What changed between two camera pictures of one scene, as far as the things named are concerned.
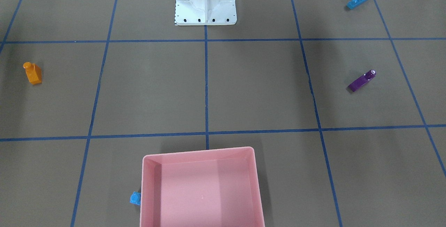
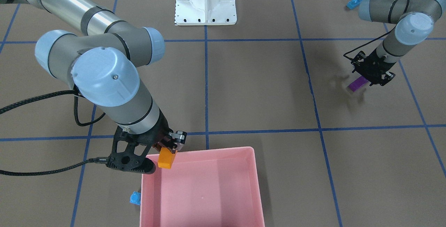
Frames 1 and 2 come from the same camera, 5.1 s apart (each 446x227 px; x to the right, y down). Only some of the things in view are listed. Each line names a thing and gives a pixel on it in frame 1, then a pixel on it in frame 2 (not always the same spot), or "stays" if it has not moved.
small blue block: x=135 y=198 stays
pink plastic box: x=215 y=188 stays
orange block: x=34 y=73 → x=166 y=158
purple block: x=354 y=85 stays
